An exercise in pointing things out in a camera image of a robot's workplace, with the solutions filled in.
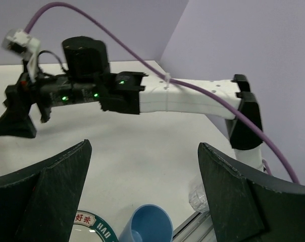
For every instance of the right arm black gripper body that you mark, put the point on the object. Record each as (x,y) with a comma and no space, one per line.
(50,91)

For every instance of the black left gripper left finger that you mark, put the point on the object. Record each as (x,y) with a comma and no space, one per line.
(39,202)

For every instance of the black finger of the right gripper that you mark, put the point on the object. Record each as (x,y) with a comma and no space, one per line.
(15,121)

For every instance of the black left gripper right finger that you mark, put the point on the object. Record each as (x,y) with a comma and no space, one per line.
(247,204)

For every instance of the clear glass cup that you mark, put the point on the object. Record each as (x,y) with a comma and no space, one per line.
(197,197)

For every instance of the blue plastic cup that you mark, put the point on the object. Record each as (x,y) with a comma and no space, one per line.
(148,223)

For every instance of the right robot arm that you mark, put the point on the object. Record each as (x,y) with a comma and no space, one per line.
(135,93)

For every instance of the white plate green rim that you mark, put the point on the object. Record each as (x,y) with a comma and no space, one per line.
(89,227)

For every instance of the aluminium table edge rail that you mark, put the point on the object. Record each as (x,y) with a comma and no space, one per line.
(197,228)

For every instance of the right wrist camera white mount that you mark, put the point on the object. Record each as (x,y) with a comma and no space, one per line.
(25,46)

